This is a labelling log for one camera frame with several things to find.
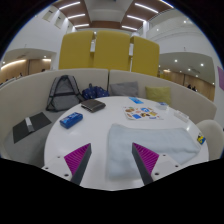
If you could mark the blue card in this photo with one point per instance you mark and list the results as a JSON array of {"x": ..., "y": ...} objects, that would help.
[{"x": 136, "y": 100}]

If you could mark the flat white box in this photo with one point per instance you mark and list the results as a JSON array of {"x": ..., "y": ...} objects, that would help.
[{"x": 181, "y": 116}]

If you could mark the purple wall sign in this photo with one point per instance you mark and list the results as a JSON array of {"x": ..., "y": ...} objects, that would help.
[{"x": 221, "y": 78}]

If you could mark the curved beige sofa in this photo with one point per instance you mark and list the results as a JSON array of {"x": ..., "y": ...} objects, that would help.
[{"x": 30, "y": 90}]

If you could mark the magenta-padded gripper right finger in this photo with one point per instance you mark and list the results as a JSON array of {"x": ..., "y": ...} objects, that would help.
[{"x": 146, "y": 160}]

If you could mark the small clear blue box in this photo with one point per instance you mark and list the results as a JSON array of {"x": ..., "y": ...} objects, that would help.
[{"x": 162, "y": 106}]

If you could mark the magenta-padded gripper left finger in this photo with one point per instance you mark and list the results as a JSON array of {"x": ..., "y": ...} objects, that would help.
[{"x": 77, "y": 159}]

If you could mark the person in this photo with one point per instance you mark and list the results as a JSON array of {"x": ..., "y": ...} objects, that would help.
[
  {"x": 189, "y": 86},
  {"x": 194, "y": 89}
]

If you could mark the beige armchair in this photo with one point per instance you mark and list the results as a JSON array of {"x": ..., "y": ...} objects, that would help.
[{"x": 213, "y": 135}]

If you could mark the grey cushion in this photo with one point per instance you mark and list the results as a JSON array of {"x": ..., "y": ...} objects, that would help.
[{"x": 124, "y": 89}]

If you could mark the light blue towel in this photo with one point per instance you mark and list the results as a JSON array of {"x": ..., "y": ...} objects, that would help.
[{"x": 153, "y": 138}]

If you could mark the yellow-green cushion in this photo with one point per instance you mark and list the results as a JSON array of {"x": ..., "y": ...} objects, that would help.
[{"x": 158, "y": 95}]

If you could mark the ceiling strip lights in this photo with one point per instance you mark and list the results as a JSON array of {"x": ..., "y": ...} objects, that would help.
[{"x": 145, "y": 7}]

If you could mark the dark wallet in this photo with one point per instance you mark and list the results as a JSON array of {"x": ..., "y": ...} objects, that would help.
[{"x": 93, "y": 105}]

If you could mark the dark blue bag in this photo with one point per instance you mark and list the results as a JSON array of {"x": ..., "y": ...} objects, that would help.
[{"x": 95, "y": 92}]

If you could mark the small white device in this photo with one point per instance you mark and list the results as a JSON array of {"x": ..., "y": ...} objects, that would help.
[{"x": 29, "y": 124}]

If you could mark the grey backpack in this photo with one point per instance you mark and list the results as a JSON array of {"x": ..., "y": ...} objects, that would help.
[{"x": 63, "y": 93}]

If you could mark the yellow partition panel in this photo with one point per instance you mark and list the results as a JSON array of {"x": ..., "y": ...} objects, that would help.
[
  {"x": 145, "y": 56},
  {"x": 111, "y": 50},
  {"x": 76, "y": 50}
]

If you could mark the colourful sticker sheet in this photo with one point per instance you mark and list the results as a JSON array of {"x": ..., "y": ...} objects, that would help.
[{"x": 142, "y": 113}]

